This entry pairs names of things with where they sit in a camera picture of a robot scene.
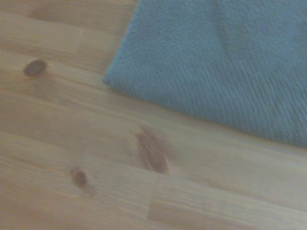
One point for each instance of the blue terry towel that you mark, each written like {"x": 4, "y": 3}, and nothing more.
{"x": 211, "y": 67}

